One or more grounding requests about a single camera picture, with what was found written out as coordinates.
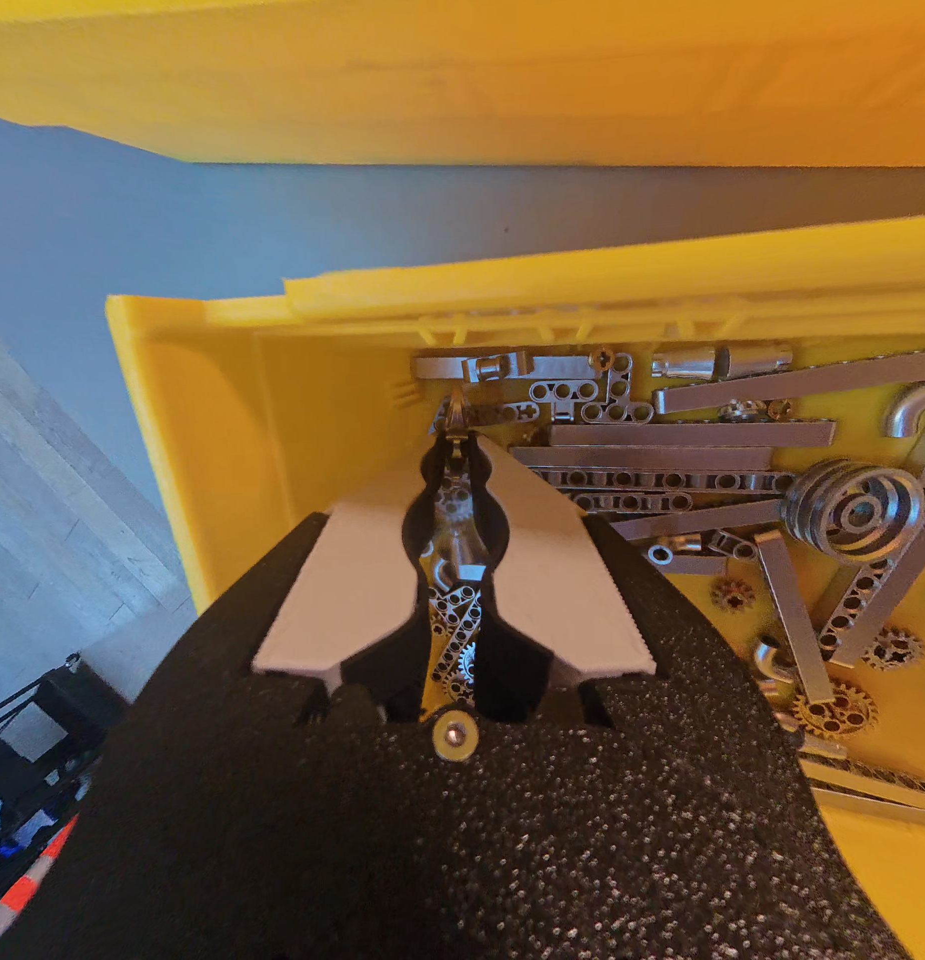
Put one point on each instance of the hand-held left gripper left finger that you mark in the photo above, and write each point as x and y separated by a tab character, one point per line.
350	593

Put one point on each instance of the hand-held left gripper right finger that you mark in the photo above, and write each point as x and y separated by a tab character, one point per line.
575	593

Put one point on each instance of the shiny grey brick piece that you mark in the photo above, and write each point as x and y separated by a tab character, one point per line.
460	540

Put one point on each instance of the pile of grey brick parts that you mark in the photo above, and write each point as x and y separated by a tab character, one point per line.
703	480

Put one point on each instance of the yellow plastic bin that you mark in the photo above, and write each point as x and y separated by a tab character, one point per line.
433	75
328	405

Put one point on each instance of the grey brick pulley wheel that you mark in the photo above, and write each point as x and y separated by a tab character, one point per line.
853	510

